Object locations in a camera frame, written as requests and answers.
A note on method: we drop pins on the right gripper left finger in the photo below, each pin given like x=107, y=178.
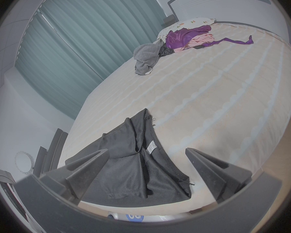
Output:
x=80, y=176

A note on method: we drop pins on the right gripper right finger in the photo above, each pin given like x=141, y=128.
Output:
x=220, y=176

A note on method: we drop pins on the black T-shirt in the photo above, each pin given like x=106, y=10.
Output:
x=126, y=169

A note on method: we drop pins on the bed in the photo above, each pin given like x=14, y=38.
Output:
x=208, y=93

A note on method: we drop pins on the black chest of drawers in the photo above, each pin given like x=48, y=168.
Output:
x=53, y=149

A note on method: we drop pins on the shiny black garment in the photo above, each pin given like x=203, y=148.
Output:
x=166, y=52

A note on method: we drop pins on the pink garment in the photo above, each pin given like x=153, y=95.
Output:
x=198, y=41

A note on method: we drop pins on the grey garment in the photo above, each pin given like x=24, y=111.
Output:
x=145, y=54

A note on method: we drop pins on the purple satin garment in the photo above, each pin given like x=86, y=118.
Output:
x=179, y=36

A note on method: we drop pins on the white printed pillow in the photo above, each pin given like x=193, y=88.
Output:
x=191, y=23

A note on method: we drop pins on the grey bedside table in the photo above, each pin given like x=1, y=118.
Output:
x=169, y=20

